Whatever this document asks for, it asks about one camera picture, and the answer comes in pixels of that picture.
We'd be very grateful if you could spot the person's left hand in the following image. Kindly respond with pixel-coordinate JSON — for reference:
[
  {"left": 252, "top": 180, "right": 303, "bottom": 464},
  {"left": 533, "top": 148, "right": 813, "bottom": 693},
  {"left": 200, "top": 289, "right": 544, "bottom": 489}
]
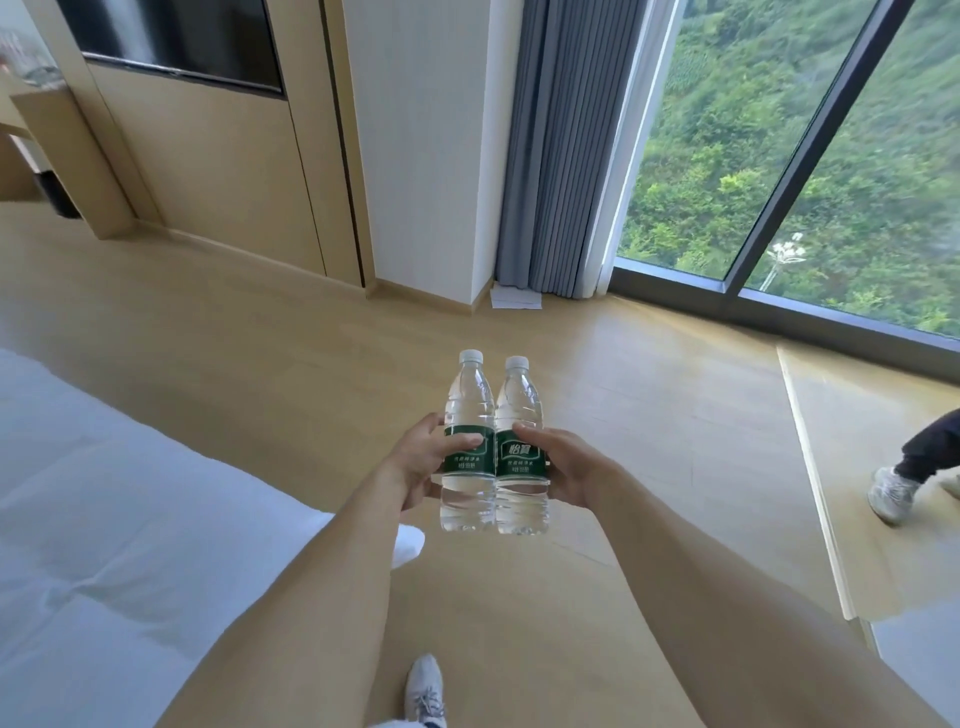
[{"left": 382, "top": 412, "right": 487, "bottom": 515}]

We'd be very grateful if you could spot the person's right hand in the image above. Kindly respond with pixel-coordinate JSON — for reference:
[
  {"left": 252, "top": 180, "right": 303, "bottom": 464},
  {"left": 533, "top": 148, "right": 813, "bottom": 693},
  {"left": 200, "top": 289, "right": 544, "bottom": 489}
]
[{"left": 513, "top": 422, "right": 624, "bottom": 513}]

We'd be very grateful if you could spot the green label water bottle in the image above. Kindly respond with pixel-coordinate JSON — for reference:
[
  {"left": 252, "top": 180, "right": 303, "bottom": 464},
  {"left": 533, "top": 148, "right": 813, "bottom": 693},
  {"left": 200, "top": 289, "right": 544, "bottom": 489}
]
[
  {"left": 439, "top": 349, "right": 499, "bottom": 534},
  {"left": 494, "top": 355, "right": 553, "bottom": 537}
]

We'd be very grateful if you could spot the person's right forearm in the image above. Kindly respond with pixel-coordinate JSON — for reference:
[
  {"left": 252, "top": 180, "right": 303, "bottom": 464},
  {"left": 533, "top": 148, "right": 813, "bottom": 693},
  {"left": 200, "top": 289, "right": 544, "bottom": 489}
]
[{"left": 592, "top": 464, "right": 954, "bottom": 728}]

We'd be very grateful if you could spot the person's left forearm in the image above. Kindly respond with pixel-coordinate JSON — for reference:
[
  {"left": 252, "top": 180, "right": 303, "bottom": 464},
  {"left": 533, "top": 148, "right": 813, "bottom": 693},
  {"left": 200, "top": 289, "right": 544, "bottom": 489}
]
[{"left": 157, "top": 472, "right": 410, "bottom": 728}]

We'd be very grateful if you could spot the white paper sheet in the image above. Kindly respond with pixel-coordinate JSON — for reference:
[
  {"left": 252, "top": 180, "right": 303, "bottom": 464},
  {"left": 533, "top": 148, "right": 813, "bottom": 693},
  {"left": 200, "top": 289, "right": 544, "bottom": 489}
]
[{"left": 491, "top": 281, "right": 544, "bottom": 310}]

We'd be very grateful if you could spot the white sneaker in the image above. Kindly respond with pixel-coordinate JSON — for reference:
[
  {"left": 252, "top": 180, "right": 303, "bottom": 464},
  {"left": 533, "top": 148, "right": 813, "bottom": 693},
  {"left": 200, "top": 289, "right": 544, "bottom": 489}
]
[{"left": 404, "top": 653, "right": 449, "bottom": 728}]

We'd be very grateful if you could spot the white bed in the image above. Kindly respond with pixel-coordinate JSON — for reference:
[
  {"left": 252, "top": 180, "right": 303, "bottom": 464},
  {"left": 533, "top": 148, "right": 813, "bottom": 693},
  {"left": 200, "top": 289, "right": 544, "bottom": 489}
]
[{"left": 0, "top": 348, "right": 427, "bottom": 728}]

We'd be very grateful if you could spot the blue-grey curtain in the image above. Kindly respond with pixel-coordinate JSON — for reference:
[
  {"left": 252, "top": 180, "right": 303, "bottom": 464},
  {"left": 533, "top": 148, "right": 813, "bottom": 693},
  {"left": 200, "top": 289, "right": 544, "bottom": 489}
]
[{"left": 494, "top": 0, "right": 650, "bottom": 300}]

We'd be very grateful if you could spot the white sheer curtain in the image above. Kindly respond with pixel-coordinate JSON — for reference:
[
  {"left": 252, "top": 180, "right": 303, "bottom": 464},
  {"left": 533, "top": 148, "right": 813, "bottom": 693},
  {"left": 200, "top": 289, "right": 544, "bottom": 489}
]
[{"left": 573, "top": 0, "right": 688, "bottom": 301}]

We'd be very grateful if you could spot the large glass window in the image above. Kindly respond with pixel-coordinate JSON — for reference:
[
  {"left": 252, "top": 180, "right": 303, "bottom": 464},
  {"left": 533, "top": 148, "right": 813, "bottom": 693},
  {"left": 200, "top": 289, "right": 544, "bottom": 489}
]
[{"left": 614, "top": 0, "right": 960, "bottom": 376}]

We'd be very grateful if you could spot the black trash bin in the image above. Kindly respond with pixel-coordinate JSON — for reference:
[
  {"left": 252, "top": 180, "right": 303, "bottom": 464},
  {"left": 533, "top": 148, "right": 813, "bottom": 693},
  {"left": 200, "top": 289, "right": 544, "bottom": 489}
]
[{"left": 33, "top": 170, "right": 84, "bottom": 220}]

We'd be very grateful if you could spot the wooden table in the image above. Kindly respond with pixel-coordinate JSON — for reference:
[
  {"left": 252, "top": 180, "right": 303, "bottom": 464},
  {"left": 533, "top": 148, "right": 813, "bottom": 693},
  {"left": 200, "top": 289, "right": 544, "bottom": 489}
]
[{"left": 0, "top": 74, "right": 136, "bottom": 241}]

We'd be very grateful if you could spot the black television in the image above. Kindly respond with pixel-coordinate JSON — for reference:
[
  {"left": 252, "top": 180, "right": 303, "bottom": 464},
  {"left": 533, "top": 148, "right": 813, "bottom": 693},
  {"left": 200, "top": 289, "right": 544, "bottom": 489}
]
[{"left": 56, "top": 0, "right": 289, "bottom": 101}]

